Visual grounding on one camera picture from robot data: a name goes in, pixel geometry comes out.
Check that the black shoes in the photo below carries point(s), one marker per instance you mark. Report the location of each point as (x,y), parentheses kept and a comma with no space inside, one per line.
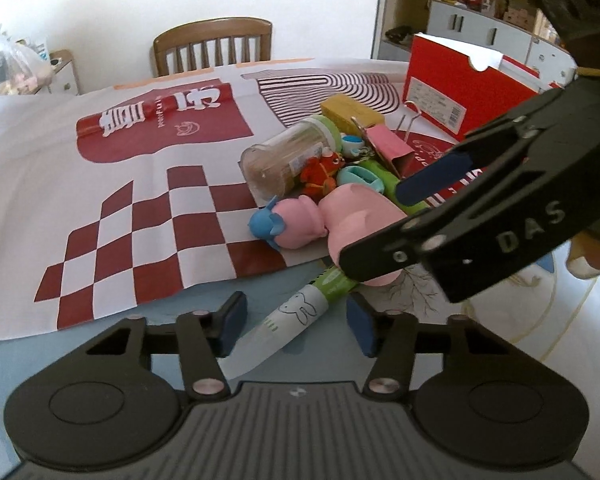
(399,34)

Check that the teal round plastic toy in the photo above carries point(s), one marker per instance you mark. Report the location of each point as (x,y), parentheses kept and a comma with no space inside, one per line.
(360,177)

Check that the grey wall cabinet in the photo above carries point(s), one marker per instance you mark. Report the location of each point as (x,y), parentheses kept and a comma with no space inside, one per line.
(480,25)

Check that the pink pig toy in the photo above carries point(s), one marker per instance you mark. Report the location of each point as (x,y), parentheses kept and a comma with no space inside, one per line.
(355,220)

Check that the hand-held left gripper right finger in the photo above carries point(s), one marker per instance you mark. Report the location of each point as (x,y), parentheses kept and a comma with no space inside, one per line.
(362,325)

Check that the person's right hand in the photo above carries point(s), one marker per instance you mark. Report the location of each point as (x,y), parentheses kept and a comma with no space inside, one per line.
(582,260)

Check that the yellow rectangular box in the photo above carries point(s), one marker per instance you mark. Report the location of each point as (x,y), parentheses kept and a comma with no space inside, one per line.
(350,107)

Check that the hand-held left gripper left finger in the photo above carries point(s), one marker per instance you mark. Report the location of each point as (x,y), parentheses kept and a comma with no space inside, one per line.
(232,322)

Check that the orange toy figure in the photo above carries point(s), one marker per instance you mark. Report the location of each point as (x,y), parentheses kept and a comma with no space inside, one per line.
(317,172)

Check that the pink binder clip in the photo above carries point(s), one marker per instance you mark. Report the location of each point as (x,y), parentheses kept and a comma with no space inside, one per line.
(387,147)

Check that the red cardboard shoe box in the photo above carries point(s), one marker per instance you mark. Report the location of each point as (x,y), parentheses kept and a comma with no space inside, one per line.
(440,65)

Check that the green tube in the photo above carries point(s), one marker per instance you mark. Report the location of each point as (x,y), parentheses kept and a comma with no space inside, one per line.
(395,185)

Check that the clear plastic bag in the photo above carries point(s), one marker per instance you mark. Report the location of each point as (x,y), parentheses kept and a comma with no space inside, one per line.
(10,65)

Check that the green white rabbit pen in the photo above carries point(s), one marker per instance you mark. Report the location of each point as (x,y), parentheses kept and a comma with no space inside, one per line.
(300,310)

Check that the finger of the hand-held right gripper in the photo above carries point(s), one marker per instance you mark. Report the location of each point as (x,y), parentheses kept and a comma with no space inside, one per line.
(375,255)
(430,177)

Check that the small pink toy blue ears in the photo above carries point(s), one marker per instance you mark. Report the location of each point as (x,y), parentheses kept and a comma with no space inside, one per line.
(300,220)

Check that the brown wooden chair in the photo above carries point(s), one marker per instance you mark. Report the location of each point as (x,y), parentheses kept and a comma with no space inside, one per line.
(210,30)

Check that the small grey drawer cabinet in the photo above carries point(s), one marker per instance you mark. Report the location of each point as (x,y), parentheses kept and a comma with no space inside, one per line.
(65,77)

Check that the clear toothpick jar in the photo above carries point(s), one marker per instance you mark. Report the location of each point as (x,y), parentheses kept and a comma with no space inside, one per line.
(280,160)

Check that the red white printed sheet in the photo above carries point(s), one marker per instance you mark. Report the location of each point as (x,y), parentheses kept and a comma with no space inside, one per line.
(130,210)

